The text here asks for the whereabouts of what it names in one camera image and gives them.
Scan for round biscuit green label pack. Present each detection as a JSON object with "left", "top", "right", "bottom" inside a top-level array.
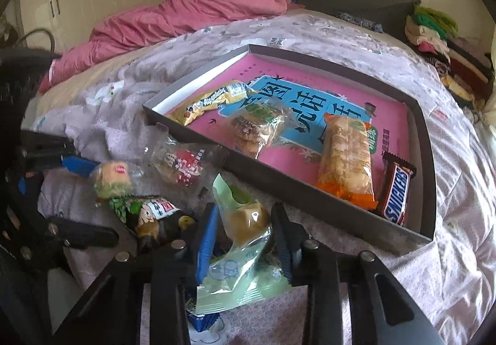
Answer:
[{"left": 90, "top": 160, "right": 144, "bottom": 203}]

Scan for light green pastry pack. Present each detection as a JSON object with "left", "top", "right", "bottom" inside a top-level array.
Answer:
[{"left": 195, "top": 175, "right": 291, "bottom": 315}]

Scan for black cartoon snack pack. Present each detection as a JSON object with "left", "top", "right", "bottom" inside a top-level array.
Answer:
[{"left": 108, "top": 196, "right": 196, "bottom": 254}]

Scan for orange bread pack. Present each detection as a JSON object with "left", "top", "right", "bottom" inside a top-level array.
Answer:
[{"left": 316, "top": 113, "right": 378, "bottom": 211}]

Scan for clear pack red candy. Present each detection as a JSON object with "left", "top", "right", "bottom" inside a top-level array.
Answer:
[{"left": 149, "top": 123, "right": 227, "bottom": 196}]

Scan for yellow Alpenliebe candy pack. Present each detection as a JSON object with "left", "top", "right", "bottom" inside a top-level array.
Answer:
[{"left": 168, "top": 80, "right": 256, "bottom": 126}]

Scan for clear pack brown rice cakes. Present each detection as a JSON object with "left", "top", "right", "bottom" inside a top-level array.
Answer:
[{"left": 224, "top": 97, "right": 299, "bottom": 159}]

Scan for Snickers chocolate bar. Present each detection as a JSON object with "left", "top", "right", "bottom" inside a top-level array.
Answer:
[{"left": 376, "top": 152, "right": 416, "bottom": 226}]

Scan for blue snack pack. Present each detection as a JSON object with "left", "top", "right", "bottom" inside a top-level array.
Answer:
[{"left": 185, "top": 291, "right": 219, "bottom": 332}]

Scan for dark shallow cardboard box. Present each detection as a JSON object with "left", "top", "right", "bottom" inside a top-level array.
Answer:
[{"left": 144, "top": 45, "right": 436, "bottom": 254}]

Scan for pink and blue book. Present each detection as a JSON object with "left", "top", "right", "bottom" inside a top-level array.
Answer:
[{"left": 177, "top": 54, "right": 410, "bottom": 191}]

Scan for floral mauve quilt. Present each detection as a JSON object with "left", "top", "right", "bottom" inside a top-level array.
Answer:
[{"left": 32, "top": 10, "right": 495, "bottom": 344}]

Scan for pink blanket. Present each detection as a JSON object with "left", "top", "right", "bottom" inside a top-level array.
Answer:
[{"left": 39, "top": 0, "right": 292, "bottom": 94}]

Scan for pile of folded clothes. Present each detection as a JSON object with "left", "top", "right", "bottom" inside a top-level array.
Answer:
[{"left": 404, "top": 5, "right": 495, "bottom": 110}]

